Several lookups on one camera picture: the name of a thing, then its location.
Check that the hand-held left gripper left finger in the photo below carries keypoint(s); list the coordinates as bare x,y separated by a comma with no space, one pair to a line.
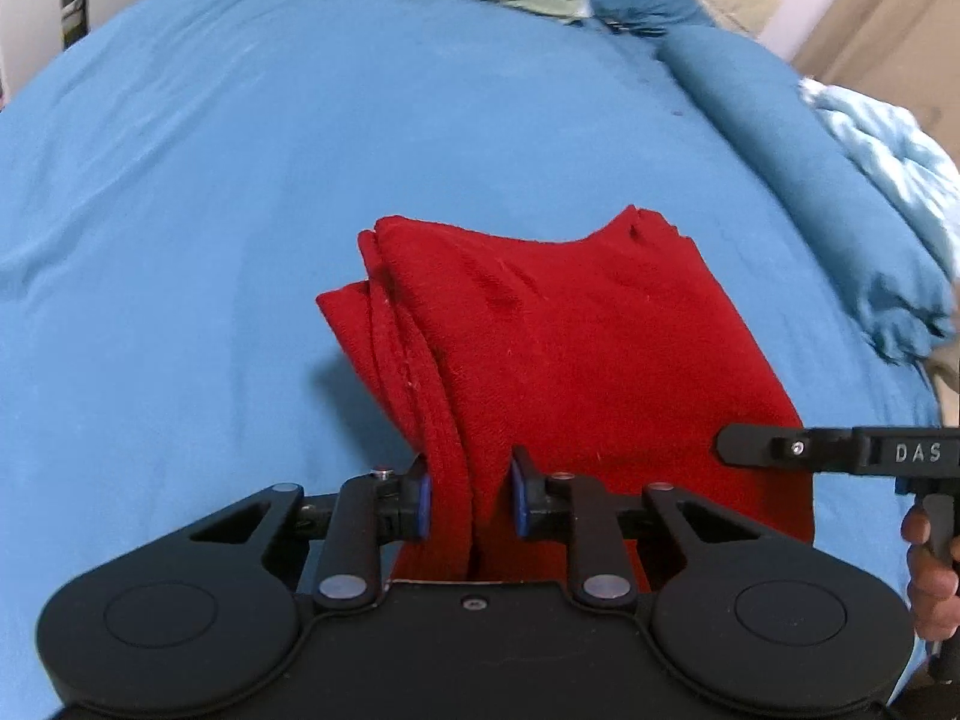
424,506

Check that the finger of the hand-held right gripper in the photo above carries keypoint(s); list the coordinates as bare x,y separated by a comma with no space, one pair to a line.
780,448

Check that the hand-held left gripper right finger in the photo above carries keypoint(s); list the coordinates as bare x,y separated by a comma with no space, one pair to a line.
520,510

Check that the red towel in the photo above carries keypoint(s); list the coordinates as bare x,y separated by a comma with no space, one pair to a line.
592,360

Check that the person's right hand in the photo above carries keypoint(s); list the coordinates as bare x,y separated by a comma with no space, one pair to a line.
934,592

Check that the blue duvet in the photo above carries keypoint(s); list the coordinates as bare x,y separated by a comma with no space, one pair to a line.
810,195

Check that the light blue blanket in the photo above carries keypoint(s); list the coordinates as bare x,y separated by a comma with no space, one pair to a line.
900,157

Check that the white wardrobe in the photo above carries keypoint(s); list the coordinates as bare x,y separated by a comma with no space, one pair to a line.
37,7

